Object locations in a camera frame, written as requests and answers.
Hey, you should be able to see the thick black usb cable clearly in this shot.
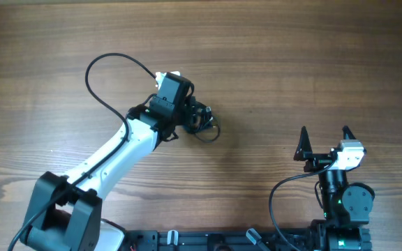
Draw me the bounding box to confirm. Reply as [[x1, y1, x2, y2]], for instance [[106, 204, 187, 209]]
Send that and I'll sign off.
[[186, 104, 219, 135]]

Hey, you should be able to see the thin black usb cable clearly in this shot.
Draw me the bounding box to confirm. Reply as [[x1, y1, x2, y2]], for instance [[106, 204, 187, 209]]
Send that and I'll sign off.
[[193, 116, 221, 144]]

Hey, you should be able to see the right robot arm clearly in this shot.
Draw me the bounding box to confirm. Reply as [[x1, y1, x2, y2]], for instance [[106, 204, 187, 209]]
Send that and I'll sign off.
[[294, 126, 375, 251]]

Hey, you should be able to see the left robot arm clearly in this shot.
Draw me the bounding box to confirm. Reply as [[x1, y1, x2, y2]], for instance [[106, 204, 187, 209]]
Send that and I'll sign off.
[[17, 72, 198, 250]]

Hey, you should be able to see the right camera black cable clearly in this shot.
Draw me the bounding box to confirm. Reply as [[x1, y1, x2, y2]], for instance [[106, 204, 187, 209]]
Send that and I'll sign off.
[[268, 162, 336, 251]]

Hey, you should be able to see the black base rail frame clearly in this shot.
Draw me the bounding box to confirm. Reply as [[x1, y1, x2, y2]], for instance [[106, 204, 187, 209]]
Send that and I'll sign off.
[[119, 228, 373, 251]]

